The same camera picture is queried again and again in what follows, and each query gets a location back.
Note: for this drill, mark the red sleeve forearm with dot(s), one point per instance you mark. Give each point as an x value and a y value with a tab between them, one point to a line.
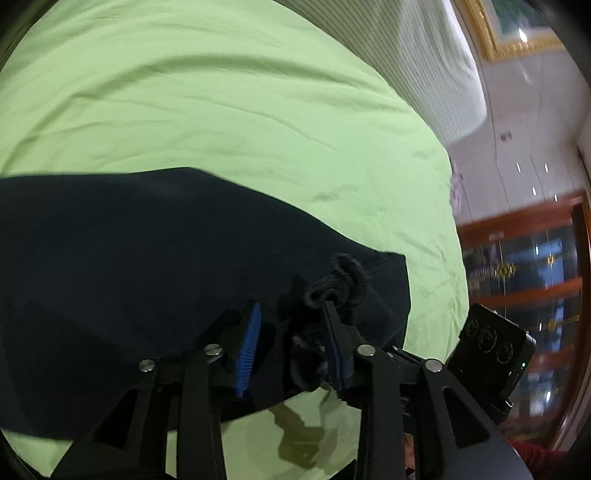
543	464

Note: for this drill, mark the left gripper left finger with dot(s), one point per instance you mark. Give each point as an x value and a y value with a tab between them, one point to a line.
199	444

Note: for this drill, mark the wooden glass display cabinet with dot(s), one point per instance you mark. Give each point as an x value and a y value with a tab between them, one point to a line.
533	267

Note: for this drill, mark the dark navy pants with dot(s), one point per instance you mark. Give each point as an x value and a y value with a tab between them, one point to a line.
102	272

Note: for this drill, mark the person's right hand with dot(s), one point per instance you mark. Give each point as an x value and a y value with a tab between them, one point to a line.
410	466

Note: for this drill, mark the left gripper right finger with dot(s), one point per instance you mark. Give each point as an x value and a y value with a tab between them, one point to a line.
366	378

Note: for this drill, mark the striped bed headboard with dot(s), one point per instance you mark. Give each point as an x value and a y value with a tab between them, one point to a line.
419	48

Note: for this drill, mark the gold framed painting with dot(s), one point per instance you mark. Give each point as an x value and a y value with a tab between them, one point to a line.
505	30

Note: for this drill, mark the green bed sheet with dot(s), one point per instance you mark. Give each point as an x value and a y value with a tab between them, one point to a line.
249	92

